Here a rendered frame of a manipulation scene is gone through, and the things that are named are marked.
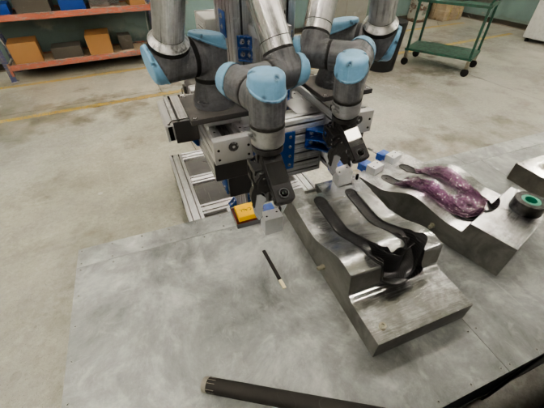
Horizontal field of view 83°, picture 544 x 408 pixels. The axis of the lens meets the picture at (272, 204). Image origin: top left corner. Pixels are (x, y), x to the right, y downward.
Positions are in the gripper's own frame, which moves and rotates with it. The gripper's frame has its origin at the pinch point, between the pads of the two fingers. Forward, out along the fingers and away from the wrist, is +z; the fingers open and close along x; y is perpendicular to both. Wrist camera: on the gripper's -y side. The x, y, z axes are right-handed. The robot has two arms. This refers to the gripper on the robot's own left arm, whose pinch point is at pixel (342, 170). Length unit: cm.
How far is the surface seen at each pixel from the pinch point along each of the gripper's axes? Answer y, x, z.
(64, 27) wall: 499, 158, 97
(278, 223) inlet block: -13.9, 27.0, -5.4
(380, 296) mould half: -38.8, 11.9, 0.8
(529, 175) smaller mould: -18, -66, 15
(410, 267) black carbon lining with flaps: -35.3, 0.9, 1.3
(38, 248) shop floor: 93, 154, 87
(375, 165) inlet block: 4.0, -16.4, 8.7
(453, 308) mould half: -47.5, -1.7, 1.5
